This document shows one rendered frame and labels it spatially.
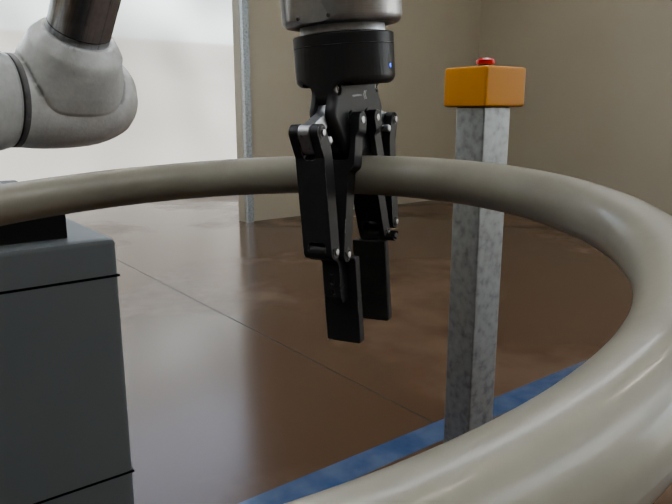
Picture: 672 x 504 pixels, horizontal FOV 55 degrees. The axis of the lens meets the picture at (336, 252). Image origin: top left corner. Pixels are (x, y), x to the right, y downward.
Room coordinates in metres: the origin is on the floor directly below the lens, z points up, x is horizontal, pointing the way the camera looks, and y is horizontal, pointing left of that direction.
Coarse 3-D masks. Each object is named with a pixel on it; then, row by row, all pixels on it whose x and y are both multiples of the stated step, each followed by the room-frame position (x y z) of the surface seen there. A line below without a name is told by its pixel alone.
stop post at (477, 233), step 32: (480, 64) 1.39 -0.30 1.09; (448, 96) 1.40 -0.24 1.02; (480, 96) 1.32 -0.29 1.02; (512, 96) 1.36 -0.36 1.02; (480, 128) 1.35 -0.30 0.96; (480, 160) 1.34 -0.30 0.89; (480, 224) 1.34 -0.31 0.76; (480, 256) 1.35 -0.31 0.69; (480, 288) 1.35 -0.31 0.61; (480, 320) 1.35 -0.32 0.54; (448, 352) 1.40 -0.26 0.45; (480, 352) 1.35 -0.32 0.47; (448, 384) 1.40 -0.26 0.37; (480, 384) 1.36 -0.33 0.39; (448, 416) 1.39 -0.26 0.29; (480, 416) 1.36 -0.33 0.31
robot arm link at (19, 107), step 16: (0, 64) 1.02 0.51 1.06; (0, 80) 1.01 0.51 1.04; (16, 80) 1.03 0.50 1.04; (0, 96) 1.01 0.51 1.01; (16, 96) 1.03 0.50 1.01; (0, 112) 1.01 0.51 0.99; (16, 112) 1.03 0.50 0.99; (0, 128) 1.01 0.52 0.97; (16, 128) 1.03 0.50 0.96; (0, 144) 1.03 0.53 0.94
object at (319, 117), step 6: (318, 108) 0.47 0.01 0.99; (324, 108) 0.47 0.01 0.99; (318, 114) 0.47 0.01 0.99; (324, 114) 0.47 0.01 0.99; (312, 120) 0.46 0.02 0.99; (318, 120) 0.46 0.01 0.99; (324, 120) 0.46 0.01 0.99; (300, 126) 0.45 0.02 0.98; (306, 126) 0.45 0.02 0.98; (300, 132) 0.45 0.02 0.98; (306, 132) 0.45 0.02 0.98; (300, 138) 0.45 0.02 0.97; (306, 138) 0.45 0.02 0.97; (330, 138) 0.46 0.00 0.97; (300, 144) 0.45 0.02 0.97; (306, 144) 0.45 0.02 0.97; (330, 144) 0.46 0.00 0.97; (306, 150) 0.45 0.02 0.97; (312, 150) 0.45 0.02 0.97
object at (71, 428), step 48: (48, 240) 0.96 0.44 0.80; (96, 240) 0.97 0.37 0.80; (0, 288) 0.88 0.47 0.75; (48, 288) 0.92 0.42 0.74; (96, 288) 0.96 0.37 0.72; (0, 336) 0.87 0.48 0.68; (48, 336) 0.91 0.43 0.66; (96, 336) 0.95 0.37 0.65; (0, 384) 0.87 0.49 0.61; (48, 384) 0.91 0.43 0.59; (96, 384) 0.95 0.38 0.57; (0, 432) 0.86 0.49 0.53; (48, 432) 0.90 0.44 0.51; (96, 432) 0.95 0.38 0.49; (0, 480) 0.86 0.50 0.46; (48, 480) 0.90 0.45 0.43; (96, 480) 0.94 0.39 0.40
